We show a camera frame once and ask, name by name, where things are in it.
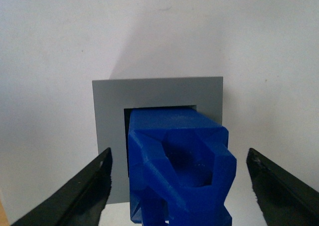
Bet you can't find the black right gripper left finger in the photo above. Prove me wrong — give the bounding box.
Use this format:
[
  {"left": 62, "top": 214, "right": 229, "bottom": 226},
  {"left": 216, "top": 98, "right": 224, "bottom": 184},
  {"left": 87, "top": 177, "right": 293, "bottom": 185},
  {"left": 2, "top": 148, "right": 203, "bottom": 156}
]
[{"left": 13, "top": 148, "right": 112, "bottom": 226}]

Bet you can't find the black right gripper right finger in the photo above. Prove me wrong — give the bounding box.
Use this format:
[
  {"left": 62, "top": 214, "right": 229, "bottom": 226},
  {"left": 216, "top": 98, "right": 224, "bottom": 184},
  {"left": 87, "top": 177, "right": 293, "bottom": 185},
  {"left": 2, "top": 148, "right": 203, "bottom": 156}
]
[{"left": 246, "top": 148, "right": 319, "bottom": 226}]

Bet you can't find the blue handled part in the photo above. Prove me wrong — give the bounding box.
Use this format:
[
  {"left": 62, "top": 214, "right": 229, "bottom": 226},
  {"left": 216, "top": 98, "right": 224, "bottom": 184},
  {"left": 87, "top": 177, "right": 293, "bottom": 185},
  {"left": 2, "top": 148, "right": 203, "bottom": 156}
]
[{"left": 128, "top": 108, "right": 236, "bottom": 226}]

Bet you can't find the gray cube base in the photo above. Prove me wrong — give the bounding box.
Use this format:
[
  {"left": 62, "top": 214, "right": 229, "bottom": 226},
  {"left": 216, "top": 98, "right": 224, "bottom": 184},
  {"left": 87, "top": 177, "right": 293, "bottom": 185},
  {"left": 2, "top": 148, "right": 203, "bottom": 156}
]
[{"left": 92, "top": 77, "right": 223, "bottom": 204}]

